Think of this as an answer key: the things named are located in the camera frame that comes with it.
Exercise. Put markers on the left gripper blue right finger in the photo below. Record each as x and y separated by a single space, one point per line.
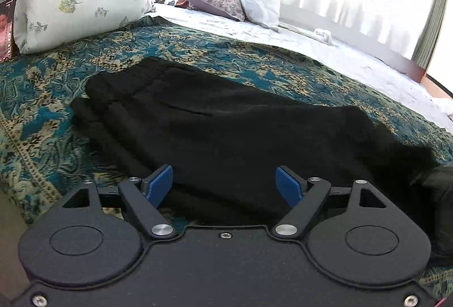
306 199

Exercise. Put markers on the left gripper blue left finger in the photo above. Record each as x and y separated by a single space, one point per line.
141 199

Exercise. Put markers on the black pants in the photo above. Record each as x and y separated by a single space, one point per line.
224 141

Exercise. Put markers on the blue paisley patterned bedspread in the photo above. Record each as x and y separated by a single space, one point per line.
43 157

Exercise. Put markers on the white bed sheet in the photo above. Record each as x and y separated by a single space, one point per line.
342 58

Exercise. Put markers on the green curtain right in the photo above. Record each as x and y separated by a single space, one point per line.
427 41

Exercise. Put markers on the pink photo box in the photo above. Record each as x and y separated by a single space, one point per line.
7 43

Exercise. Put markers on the white pillow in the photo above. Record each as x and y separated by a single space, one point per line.
263 12

